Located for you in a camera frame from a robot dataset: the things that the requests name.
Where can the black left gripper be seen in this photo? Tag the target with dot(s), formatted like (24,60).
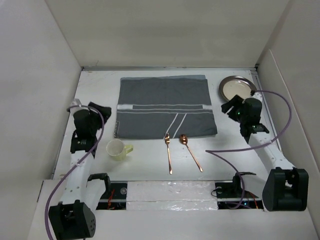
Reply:
(105,112)

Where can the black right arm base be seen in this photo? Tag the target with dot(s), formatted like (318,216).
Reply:
(243,191)

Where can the brown rimmed cream plate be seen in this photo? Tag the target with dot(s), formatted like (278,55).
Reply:
(235,85)

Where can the copper fork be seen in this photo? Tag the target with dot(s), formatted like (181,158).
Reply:
(167,142)

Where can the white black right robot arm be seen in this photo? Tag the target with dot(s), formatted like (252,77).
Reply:
(286,187)

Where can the yellow plastic cup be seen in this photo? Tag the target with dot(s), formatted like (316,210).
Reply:
(117,149)

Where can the grey striped cloth placemat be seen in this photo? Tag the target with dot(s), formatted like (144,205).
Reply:
(148,108)

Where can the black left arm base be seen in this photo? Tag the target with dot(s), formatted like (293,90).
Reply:
(116,198)

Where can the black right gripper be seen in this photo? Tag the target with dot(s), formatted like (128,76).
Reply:
(237,101)

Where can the copper spoon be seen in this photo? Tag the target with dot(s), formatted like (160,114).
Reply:
(184,140)

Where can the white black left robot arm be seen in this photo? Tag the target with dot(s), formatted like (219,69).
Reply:
(70,208)

